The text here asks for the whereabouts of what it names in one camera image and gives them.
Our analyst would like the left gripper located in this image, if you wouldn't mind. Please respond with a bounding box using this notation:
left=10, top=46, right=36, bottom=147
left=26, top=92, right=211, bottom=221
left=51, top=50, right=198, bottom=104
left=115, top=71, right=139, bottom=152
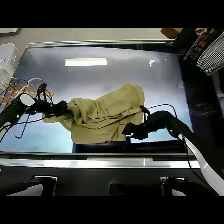
left=49, top=100, right=70, bottom=118

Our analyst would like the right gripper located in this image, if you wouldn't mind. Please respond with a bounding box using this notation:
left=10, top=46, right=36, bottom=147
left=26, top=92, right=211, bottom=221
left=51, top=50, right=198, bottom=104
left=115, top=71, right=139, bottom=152
left=122, top=122, right=150, bottom=141

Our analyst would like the olive long-sleeved shirt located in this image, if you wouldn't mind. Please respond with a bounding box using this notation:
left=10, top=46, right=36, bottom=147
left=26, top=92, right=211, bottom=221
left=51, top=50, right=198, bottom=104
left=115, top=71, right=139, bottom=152
left=43, top=83, right=146, bottom=145

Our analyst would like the heap of clothes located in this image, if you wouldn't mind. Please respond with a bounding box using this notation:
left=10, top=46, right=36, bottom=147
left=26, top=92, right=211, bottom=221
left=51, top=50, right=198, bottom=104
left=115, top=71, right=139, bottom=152
left=172, top=27, right=224, bottom=68

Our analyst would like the white plastic basket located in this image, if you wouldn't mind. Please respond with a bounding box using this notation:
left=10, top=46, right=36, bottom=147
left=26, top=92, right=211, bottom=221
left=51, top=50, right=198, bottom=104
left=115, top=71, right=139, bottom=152
left=0, top=42, right=22, bottom=83

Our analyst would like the checked shirt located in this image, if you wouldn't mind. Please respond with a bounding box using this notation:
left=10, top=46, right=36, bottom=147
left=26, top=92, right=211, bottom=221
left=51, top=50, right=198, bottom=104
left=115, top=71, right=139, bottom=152
left=196, top=40, right=224, bottom=76

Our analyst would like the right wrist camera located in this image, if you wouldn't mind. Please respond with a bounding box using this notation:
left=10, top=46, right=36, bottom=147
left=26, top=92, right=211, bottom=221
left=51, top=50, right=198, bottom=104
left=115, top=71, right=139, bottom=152
left=139, top=104, right=151, bottom=116

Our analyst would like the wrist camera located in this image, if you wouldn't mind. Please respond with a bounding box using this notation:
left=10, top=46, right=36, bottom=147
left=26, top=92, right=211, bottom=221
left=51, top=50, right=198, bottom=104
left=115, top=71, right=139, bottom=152
left=139, top=104, right=151, bottom=116
left=35, top=82, right=49, bottom=101

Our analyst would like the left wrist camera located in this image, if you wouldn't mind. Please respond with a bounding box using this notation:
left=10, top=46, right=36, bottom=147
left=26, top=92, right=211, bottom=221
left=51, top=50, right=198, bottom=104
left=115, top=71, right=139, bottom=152
left=35, top=82, right=49, bottom=101

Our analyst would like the black cable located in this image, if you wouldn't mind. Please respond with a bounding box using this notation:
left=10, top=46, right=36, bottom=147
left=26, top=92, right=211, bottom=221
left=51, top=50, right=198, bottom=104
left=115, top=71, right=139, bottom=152
left=145, top=102, right=179, bottom=118
left=0, top=117, right=46, bottom=141

